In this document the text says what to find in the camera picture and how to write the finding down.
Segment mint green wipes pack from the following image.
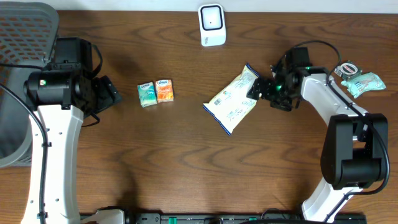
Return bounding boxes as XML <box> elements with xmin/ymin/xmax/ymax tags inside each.
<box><xmin>341</xmin><ymin>72</ymin><xmax>386</xmax><ymax>98</ymax></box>

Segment cream snack bag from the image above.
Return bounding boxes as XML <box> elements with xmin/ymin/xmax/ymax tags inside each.
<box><xmin>203</xmin><ymin>63</ymin><xmax>259</xmax><ymax>136</ymax></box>

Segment teal tissue box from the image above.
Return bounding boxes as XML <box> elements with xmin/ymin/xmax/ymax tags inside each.
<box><xmin>137</xmin><ymin>82</ymin><xmax>157</xmax><ymax>108</ymax></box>

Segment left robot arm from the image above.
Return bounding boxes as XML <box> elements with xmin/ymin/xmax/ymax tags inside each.
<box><xmin>22</xmin><ymin>37</ymin><xmax>124</xmax><ymax>223</ymax></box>

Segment orange small packet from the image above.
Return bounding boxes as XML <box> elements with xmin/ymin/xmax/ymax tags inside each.
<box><xmin>155</xmin><ymin>80</ymin><xmax>174</xmax><ymax>103</ymax></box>

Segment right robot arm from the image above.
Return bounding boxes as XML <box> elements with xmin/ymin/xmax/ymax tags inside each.
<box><xmin>247</xmin><ymin>44</ymin><xmax>391</xmax><ymax>223</ymax></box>

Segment dark grey plastic basket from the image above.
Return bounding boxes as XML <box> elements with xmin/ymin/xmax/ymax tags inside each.
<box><xmin>1</xmin><ymin>1</ymin><xmax>59</xmax><ymax>167</ymax></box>

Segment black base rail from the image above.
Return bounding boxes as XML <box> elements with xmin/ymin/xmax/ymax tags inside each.
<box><xmin>79</xmin><ymin>205</ymin><xmax>368</xmax><ymax>224</ymax></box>

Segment white barcode scanner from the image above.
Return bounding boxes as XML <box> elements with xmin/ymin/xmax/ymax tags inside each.
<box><xmin>198</xmin><ymin>4</ymin><xmax>226</xmax><ymax>47</ymax></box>

